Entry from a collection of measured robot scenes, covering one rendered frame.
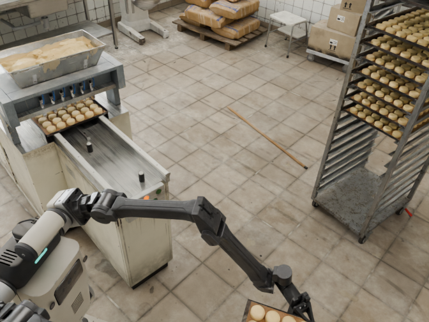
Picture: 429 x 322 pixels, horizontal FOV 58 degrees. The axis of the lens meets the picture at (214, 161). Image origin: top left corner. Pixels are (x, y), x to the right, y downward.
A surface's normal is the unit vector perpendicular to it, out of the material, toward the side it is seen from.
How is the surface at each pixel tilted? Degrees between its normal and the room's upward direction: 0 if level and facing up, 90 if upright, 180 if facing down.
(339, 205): 0
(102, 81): 90
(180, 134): 0
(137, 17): 90
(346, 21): 89
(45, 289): 0
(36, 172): 90
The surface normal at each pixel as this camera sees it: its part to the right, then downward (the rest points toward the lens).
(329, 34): -0.62, 0.44
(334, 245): 0.04, -0.76
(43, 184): 0.67, 0.50
